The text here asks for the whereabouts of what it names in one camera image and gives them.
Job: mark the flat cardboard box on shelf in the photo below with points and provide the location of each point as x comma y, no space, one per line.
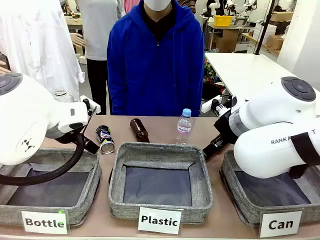
282,16

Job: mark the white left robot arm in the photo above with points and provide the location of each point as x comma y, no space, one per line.
25,112

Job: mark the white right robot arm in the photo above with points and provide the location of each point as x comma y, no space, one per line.
262,150

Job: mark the clear glass bottle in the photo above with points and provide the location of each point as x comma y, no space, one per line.
63,96

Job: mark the white power strip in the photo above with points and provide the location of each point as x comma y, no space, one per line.
208,105

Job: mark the large cardboard box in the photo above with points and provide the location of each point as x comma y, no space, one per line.
227,41

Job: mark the white label reading Bottle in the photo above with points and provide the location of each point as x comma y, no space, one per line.
45,222

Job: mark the clear plastic water bottle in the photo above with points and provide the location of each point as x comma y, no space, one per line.
184,125

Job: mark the person in blue hoodie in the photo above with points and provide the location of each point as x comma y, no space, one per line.
155,75

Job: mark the white background table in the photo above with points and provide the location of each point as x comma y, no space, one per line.
237,67

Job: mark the black vertical pole stand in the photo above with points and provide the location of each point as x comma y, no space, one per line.
262,32

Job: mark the yellow plastic bin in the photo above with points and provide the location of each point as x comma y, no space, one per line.
223,20

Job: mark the grey fabric basket plastic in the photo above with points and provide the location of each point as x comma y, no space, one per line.
160,150

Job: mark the grey fabric basket can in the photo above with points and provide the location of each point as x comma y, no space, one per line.
230,180

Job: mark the crushed black pepsi can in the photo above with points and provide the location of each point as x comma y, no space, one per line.
105,140

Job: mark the brown glass bottle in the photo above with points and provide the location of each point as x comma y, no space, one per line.
140,130

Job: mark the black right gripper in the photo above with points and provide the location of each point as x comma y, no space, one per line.
225,127

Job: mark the white label reading Can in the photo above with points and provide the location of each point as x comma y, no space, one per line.
280,223

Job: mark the white face mask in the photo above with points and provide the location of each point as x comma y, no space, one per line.
157,5

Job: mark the grey fabric basket bottle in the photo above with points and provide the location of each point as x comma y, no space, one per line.
88,175

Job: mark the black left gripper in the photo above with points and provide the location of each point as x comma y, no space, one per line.
91,146

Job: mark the white label reading Plastic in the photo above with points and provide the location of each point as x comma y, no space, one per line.
160,221

